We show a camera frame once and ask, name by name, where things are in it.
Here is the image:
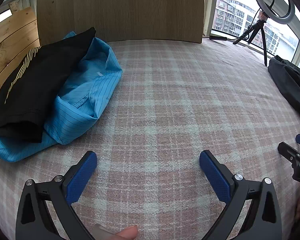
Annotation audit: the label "black tripod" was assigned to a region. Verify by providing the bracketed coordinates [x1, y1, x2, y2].
[232, 12, 269, 67]

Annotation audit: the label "black shirt with yellow stripes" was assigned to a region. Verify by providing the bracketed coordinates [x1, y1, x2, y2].
[0, 27, 97, 143]

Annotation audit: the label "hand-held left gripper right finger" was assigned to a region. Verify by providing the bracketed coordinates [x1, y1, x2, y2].
[199, 150, 283, 240]

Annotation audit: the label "pink plaid blanket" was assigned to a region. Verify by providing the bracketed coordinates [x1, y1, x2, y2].
[0, 39, 300, 240]

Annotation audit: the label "blue pinstriped garment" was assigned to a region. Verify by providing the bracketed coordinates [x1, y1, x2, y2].
[0, 31, 123, 162]

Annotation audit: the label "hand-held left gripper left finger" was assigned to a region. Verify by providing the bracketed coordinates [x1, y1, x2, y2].
[15, 151, 98, 240]

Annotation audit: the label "dark grey garment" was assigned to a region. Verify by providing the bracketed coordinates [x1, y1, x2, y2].
[267, 55, 300, 118]

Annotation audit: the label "apartment buildings outside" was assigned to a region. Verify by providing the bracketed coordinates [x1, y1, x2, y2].
[214, 0, 300, 54]

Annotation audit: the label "pine plank panel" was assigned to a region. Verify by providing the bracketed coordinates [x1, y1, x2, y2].
[0, 6, 40, 110]

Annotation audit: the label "light wooden board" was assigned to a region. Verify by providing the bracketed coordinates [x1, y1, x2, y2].
[36, 0, 205, 46]

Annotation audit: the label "white ring light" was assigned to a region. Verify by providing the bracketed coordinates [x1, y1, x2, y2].
[250, 0, 296, 25]

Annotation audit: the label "small chipboard piece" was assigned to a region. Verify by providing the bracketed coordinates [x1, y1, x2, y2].
[9, 0, 23, 12]

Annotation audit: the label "person's left hand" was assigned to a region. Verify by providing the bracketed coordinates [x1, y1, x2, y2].
[114, 225, 138, 240]

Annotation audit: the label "black cable with inline controller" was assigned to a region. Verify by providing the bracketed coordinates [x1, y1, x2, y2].
[209, 0, 275, 42]

